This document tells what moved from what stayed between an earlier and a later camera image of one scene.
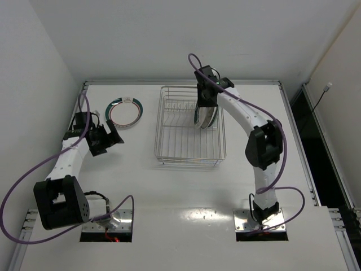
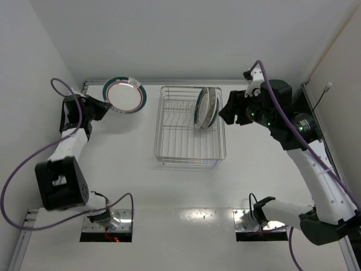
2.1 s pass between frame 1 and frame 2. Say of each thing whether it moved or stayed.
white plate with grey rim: stayed
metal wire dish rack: stayed
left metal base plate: stayed
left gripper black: moved
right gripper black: moved
